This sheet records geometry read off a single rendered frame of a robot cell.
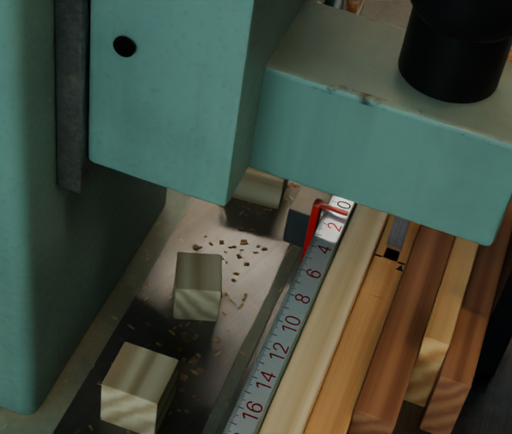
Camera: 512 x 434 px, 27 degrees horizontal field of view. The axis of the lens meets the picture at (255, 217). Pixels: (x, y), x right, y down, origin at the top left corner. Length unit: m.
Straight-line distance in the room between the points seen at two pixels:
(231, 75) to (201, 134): 0.04
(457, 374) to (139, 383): 0.21
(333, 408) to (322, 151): 0.13
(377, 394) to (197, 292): 0.22
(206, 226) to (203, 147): 0.30
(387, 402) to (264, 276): 0.26
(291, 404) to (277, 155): 0.13
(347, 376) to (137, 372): 0.16
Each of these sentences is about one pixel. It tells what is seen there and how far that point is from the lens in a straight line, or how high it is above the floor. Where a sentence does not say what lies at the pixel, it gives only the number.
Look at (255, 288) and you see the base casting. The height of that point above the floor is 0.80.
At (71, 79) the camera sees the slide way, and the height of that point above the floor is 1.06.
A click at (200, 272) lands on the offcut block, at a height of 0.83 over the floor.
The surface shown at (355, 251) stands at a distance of 0.62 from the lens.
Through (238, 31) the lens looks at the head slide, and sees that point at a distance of 0.49.
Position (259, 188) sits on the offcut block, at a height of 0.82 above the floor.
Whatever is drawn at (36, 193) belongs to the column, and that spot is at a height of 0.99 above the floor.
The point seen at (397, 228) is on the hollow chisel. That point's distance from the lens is 0.62.
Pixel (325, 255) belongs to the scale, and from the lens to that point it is 0.61.
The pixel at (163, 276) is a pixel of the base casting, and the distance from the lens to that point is 0.79.
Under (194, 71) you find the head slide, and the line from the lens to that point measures 0.51.
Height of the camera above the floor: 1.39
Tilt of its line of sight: 45 degrees down
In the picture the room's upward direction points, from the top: 10 degrees clockwise
